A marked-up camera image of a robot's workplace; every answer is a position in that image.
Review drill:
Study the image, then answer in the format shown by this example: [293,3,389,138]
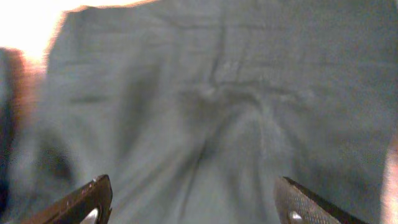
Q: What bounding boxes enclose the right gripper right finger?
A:
[274,177,366,224]

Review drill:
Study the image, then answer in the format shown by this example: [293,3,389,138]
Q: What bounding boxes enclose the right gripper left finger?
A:
[22,174,113,224]

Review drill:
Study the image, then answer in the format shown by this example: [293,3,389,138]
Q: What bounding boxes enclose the black shorts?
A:
[3,0,397,223]

